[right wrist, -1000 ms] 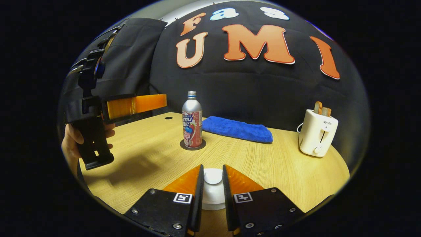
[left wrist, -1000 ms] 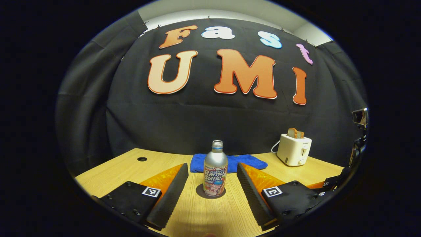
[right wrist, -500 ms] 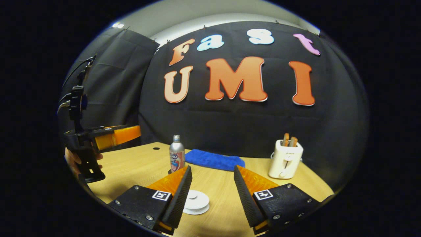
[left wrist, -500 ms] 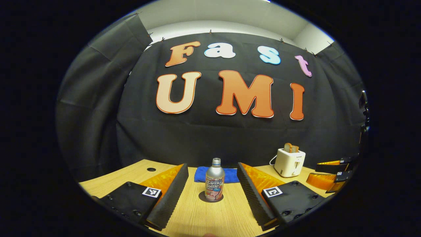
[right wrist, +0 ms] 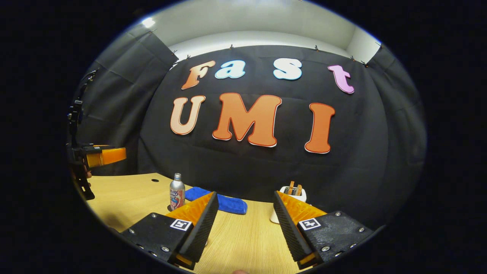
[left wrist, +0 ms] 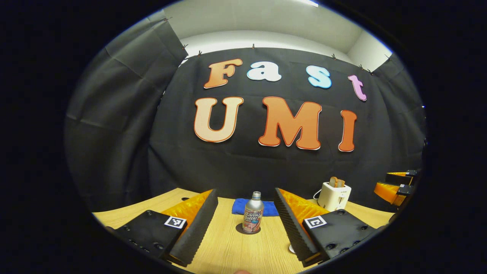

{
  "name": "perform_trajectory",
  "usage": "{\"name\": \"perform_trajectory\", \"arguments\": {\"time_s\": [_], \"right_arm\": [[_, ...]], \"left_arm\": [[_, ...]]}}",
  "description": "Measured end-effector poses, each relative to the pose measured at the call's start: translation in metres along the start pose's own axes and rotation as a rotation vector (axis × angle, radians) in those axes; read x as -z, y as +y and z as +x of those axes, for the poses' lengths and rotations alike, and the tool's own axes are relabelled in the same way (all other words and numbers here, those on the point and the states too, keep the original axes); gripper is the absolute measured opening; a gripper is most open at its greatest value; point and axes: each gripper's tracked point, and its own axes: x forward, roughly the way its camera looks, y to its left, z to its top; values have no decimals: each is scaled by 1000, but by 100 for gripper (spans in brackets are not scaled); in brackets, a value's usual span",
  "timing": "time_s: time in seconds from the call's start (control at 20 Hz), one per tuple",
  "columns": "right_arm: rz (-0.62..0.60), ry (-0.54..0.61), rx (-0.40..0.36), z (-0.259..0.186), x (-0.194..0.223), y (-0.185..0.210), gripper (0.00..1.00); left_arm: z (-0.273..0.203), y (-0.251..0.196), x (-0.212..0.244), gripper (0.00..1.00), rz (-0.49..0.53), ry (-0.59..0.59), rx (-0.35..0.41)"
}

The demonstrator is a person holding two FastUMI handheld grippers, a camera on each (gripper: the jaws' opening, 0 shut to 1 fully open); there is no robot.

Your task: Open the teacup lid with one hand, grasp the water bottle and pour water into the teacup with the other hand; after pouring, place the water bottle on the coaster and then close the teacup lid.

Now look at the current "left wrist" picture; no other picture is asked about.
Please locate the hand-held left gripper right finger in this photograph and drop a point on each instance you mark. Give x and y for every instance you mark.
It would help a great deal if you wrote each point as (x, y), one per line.
(291, 228)

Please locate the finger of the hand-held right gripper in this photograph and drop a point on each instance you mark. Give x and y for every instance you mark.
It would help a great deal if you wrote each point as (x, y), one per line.
(399, 179)
(388, 192)

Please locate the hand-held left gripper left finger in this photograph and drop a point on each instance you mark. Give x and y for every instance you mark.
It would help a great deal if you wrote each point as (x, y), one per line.
(199, 232)

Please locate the dark round coaster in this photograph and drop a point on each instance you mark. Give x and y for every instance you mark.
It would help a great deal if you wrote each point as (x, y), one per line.
(239, 229)

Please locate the silver water bottle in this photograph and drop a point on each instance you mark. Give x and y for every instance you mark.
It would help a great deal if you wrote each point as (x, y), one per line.
(253, 213)

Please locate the blue towel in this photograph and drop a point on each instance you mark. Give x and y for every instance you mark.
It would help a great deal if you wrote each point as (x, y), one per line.
(237, 207)

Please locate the toast slice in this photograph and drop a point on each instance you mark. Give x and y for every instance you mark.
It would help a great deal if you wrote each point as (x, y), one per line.
(333, 182)
(341, 183)

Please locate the cream toaster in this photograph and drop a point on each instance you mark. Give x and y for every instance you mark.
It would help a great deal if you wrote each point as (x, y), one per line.
(335, 198)

